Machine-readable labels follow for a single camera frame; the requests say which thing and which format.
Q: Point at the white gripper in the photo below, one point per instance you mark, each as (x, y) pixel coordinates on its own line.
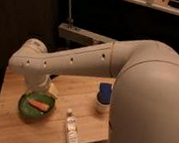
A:
(41, 83)

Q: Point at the green ceramic bowl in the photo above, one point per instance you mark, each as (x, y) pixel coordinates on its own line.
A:
(32, 112)

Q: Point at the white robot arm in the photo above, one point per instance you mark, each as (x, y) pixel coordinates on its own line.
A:
(144, 103)

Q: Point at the orange carrot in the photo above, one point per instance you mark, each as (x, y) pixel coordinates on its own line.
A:
(39, 105)

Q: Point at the white cup with blue sponge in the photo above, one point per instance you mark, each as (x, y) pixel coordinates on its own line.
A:
(102, 103)

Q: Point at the clear plastic bottle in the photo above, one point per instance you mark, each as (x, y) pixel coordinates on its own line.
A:
(71, 128)

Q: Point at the metal vertical pole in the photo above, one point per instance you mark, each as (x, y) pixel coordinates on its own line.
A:
(70, 19)

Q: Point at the grey metal rail beam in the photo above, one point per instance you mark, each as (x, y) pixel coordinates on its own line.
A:
(79, 35)

